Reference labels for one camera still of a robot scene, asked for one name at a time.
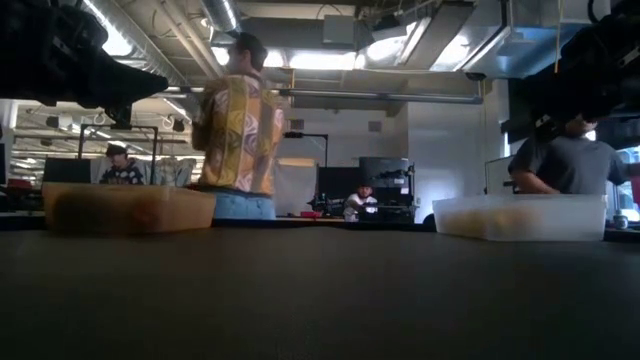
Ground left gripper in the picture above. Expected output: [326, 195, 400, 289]
[89, 53, 170, 127]

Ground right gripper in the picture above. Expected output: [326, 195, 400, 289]
[529, 73, 602, 144]

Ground person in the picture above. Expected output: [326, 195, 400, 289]
[98, 143, 147, 185]
[343, 183, 380, 223]
[191, 32, 286, 221]
[507, 113, 632, 196]

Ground grey computer monitor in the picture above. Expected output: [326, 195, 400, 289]
[483, 155, 516, 194]

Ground black monitor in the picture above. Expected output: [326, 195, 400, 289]
[42, 157, 93, 184]

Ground orange translucent plastic bin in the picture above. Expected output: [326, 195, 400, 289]
[40, 181, 217, 236]

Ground white translucent plastic bin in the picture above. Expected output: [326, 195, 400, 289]
[432, 193, 609, 243]

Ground long grey ceiling pipe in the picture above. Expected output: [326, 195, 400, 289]
[164, 87, 484, 105]

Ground black equipment rack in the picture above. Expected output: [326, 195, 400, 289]
[358, 156, 416, 224]

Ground white hanging cloth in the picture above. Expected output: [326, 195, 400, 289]
[273, 159, 321, 216]

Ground background wooden table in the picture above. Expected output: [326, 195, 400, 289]
[274, 214, 346, 224]

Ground black panel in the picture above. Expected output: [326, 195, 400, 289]
[318, 166, 361, 216]

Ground black table mat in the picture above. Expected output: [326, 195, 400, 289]
[0, 227, 640, 360]

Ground black gantry frame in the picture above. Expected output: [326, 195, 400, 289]
[284, 131, 330, 169]
[77, 123, 160, 185]

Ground black table edge frame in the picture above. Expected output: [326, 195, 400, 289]
[0, 213, 640, 233]

